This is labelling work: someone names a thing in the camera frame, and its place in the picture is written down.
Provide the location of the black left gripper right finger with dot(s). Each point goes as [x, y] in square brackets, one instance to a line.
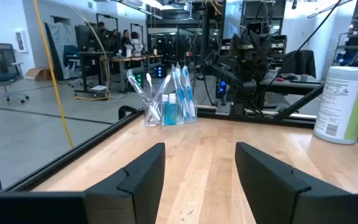
[275, 193]

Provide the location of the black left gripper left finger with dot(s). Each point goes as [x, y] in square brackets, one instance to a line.
[135, 186]

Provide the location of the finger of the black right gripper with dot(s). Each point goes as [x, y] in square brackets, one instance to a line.
[261, 42]
[235, 42]

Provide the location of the blue bagged toothbrush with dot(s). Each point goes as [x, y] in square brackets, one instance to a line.
[175, 77]
[189, 93]
[180, 93]

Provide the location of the blue plastic cup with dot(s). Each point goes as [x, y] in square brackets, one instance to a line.
[170, 112]

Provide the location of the purple bagged toothbrush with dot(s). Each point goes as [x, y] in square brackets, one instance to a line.
[150, 85]
[162, 90]
[141, 93]

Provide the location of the blue mouthwash bottle white cap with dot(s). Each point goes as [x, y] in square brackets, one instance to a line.
[164, 101]

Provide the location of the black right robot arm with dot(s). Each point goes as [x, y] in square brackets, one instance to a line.
[247, 81]

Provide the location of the black jacket on chair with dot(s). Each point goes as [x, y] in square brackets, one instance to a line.
[300, 62]

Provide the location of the grey office desk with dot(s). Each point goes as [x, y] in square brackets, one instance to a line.
[291, 82]

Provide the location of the clear acrylic organizer box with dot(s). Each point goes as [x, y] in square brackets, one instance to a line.
[179, 119]

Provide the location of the computer tower blue lights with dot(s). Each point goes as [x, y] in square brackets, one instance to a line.
[159, 71]

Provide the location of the person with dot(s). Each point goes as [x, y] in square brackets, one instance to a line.
[125, 39]
[136, 43]
[102, 34]

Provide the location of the computer tower green lights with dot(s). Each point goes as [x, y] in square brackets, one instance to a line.
[139, 80]

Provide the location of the white green wipes canister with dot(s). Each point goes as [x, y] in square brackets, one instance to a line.
[343, 105]

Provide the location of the wooden top work desk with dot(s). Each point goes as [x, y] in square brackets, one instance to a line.
[120, 59]

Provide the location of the blue office chair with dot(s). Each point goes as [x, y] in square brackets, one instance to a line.
[71, 59]

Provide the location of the large black monitor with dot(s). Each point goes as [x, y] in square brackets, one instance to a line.
[89, 39]

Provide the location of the brown cardboard box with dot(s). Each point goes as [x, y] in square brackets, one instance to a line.
[39, 74]

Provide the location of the dark tarp-covered partition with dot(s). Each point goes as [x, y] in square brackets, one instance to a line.
[59, 46]

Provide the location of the grey mesh office chair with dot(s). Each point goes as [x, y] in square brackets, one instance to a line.
[0, 76]

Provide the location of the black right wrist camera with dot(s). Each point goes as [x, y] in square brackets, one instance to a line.
[254, 28]

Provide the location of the black aluminium table frame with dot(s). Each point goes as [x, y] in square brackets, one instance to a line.
[73, 152]

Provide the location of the white wall picture frame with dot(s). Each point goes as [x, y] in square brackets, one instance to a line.
[21, 41]

